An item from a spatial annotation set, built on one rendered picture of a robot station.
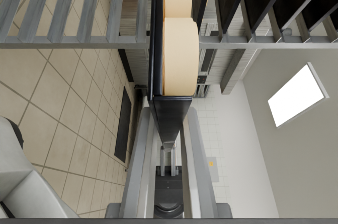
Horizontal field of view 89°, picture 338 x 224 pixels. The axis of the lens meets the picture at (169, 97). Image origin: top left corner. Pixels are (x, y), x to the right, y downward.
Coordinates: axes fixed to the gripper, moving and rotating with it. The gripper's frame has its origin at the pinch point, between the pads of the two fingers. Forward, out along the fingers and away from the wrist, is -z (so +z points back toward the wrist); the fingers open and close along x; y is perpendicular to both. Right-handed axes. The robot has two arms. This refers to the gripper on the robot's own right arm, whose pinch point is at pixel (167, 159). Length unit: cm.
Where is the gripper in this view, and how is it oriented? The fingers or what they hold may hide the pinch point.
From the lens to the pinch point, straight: 41.4
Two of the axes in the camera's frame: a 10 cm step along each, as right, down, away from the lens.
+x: 10.0, 0.0, 0.1
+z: 0.0, 9.8, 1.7
